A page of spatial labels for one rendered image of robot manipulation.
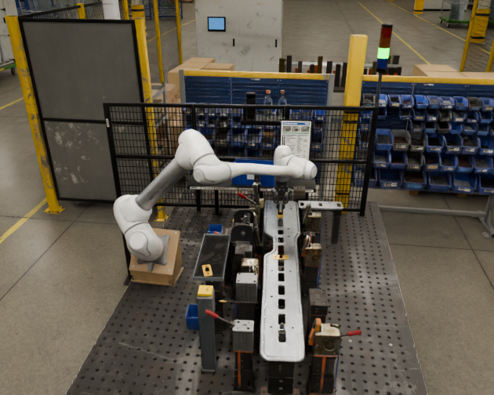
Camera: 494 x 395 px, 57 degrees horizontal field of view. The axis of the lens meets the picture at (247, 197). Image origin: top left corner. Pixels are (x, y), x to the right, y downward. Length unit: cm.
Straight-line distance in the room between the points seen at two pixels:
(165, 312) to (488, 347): 230
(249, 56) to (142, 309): 697
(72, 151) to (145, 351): 293
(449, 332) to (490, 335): 29
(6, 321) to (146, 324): 166
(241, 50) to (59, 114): 492
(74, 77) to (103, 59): 37
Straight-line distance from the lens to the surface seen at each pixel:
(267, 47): 895
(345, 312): 262
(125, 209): 261
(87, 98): 464
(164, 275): 275
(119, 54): 439
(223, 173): 228
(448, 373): 347
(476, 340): 379
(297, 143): 324
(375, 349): 245
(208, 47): 912
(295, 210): 292
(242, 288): 213
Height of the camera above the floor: 241
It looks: 27 degrees down
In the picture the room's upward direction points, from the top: straight up
